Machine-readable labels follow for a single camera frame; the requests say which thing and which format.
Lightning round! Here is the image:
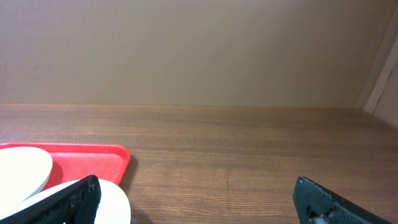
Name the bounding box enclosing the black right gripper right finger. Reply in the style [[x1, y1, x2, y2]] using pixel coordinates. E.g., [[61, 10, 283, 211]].
[[293, 176, 392, 224]]

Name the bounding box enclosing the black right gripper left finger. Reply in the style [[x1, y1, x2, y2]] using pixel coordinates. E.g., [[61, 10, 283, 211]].
[[1, 175, 101, 224]]

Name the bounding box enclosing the white round plate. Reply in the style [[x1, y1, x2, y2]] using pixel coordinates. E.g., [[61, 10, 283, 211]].
[[1, 179, 131, 224]]

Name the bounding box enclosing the light blue round plate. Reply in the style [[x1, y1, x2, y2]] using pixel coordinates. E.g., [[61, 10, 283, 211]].
[[1, 147, 53, 213]]

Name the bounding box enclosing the red plastic tray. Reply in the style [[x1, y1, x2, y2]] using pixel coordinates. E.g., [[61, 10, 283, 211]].
[[1, 142, 131, 189]]

